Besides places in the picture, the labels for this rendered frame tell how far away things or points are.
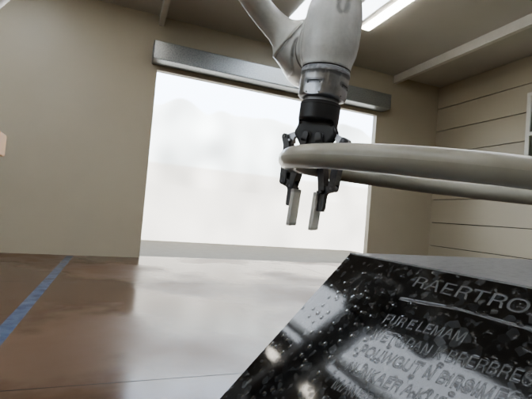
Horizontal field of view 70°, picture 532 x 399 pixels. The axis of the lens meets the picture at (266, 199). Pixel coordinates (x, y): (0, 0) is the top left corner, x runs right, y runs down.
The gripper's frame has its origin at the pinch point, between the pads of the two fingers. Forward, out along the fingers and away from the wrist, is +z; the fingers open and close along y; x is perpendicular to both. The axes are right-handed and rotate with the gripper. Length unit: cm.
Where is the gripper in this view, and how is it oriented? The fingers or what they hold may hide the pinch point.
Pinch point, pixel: (304, 210)
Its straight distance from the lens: 72.5
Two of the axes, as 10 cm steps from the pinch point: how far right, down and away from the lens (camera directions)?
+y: 8.4, 1.5, -5.2
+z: -1.5, 9.9, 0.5
